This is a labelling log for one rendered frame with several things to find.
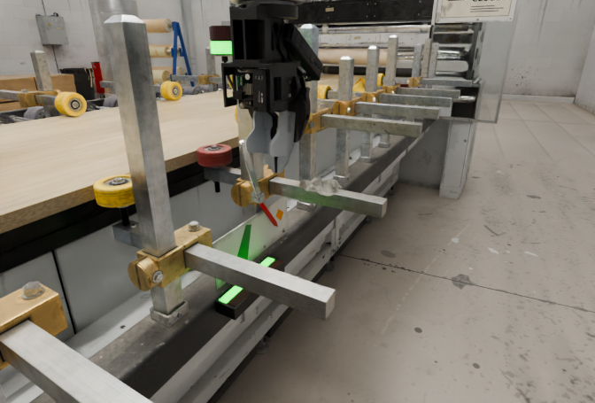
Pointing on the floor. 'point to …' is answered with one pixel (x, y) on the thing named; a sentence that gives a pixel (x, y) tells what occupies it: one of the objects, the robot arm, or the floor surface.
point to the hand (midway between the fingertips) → (279, 162)
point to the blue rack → (179, 49)
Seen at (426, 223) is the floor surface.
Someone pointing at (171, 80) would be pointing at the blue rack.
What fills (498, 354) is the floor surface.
